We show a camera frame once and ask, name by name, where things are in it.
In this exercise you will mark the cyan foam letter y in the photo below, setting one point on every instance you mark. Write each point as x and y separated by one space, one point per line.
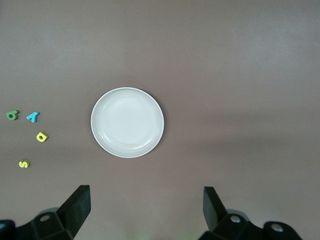
33 116

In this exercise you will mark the beige round plate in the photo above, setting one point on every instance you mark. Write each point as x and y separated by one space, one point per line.
127 122

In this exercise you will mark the brown table cover sheet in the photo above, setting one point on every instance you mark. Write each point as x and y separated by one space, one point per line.
225 75

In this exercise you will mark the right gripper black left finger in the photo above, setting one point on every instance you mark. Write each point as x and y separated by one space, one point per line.
72 212

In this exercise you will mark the yellow foam letter s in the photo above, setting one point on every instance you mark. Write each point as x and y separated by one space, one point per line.
24 164

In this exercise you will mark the green foam letter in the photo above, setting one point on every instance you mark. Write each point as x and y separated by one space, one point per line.
16 113

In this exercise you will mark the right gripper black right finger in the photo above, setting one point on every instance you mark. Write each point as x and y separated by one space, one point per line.
215 215

